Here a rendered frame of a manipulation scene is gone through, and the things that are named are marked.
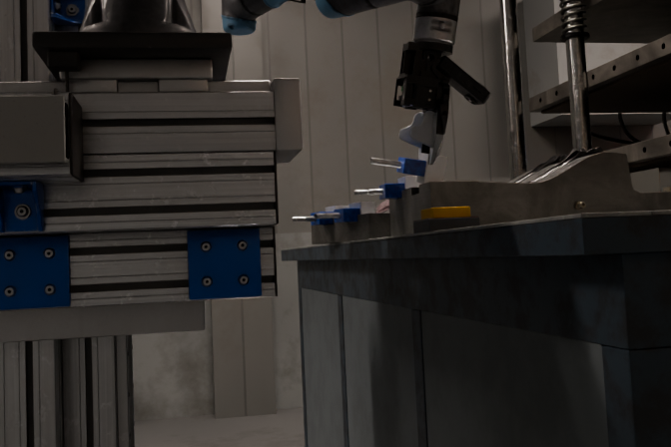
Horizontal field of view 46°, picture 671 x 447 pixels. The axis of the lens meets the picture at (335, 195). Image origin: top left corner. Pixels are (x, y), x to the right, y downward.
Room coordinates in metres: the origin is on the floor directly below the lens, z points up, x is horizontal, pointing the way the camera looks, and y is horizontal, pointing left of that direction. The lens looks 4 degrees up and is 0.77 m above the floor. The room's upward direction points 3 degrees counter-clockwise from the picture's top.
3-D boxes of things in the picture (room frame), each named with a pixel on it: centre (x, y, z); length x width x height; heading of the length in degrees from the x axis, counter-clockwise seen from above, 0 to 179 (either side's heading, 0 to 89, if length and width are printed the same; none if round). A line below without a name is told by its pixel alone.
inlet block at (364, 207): (1.67, -0.01, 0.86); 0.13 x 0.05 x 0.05; 119
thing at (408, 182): (1.53, -0.10, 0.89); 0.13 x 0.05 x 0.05; 102
